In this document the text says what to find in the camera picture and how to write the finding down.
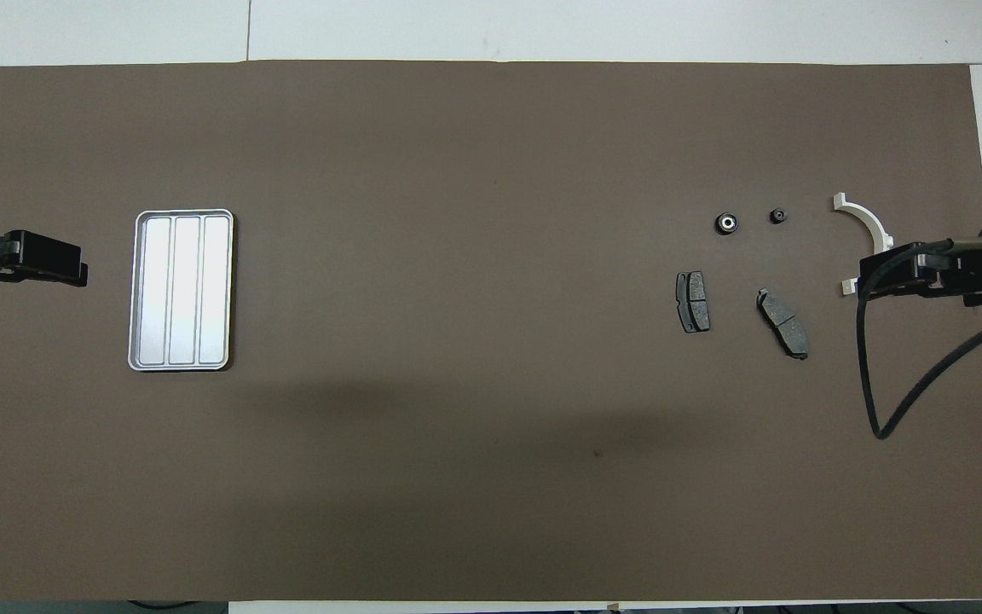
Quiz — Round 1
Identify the silver metal tray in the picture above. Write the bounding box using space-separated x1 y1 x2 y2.
128 208 235 373

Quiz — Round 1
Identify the long curved grey brake pad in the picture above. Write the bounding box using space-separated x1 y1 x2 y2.
756 288 810 361

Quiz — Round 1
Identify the short rectangular grey brake pad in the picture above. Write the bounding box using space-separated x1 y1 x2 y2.
675 270 711 334

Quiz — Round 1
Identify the brown table mat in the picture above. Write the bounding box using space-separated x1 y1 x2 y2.
0 60 982 602

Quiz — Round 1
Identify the white curved plastic bracket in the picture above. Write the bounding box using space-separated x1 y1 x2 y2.
832 193 895 298

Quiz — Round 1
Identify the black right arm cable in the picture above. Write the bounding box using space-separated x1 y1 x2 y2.
856 239 982 441

